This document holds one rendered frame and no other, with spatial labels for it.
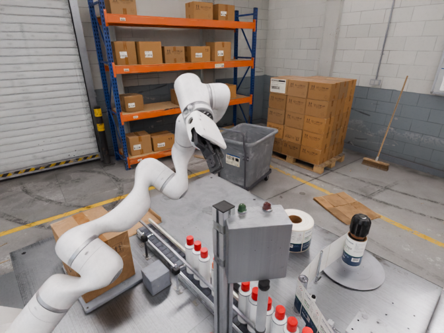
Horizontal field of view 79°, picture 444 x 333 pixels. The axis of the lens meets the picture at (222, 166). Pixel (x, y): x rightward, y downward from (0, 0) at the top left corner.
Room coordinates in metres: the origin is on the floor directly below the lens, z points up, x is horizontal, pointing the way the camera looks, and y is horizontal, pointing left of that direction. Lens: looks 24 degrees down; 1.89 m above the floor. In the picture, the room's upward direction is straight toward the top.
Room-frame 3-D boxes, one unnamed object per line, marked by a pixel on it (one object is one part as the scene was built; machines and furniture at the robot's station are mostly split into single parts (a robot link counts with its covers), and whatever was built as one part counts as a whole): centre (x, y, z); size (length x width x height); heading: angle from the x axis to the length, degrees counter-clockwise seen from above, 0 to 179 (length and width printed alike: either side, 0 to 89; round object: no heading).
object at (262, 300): (0.55, -0.12, 1.18); 0.04 x 0.04 x 0.21
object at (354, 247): (1.02, -0.64, 1.04); 0.09 x 0.09 x 0.29
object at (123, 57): (5.05, 0.64, 1.26); 2.78 x 0.61 x 2.51; 126
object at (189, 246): (0.99, 0.15, 0.98); 0.05 x 0.05 x 0.20
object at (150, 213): (1.47, 0.59, 0.85); 0.30 x 0.26 x 0.04; 43
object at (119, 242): (1.02, 0.62, 0.99); 0.30 x 0.24 x 0.27; 45
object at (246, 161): (3.50, -0.32, 0.48); 0.89 x 0.63 x 0.96; 145
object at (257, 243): (0.60, -0.09, 1.38); 0.17 x 0.10 x 0.19; 98
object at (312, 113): (4.55, -1.47, 0.70); 1.20 x 0.82 x 1.39; 42
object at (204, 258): (0.91, 0.08, 0.98); 0.05 x 0.05 x 0.20
